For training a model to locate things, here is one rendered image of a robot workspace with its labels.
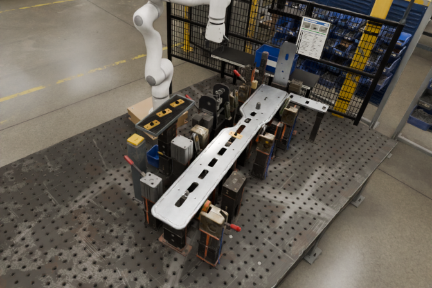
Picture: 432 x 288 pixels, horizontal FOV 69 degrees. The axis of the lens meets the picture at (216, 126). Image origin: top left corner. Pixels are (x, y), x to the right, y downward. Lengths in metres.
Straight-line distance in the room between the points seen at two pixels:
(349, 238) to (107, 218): 1.92
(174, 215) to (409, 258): 2.09
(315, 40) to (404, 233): 1.77
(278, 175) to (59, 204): 1.34
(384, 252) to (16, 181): 2.67
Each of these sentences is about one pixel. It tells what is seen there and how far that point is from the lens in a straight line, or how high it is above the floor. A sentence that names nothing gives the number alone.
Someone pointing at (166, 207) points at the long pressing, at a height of 1.00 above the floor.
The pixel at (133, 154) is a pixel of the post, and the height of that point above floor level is 1.08.
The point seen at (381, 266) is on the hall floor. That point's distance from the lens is 2.89.
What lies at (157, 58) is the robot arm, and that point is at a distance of 2.02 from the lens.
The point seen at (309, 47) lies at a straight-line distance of 2.60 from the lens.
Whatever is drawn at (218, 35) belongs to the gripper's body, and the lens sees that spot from 1.75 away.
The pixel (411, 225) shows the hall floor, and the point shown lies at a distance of 3.29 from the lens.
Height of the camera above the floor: 2.22
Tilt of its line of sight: 39 degrees down
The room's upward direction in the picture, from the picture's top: 6 degrees clockwise
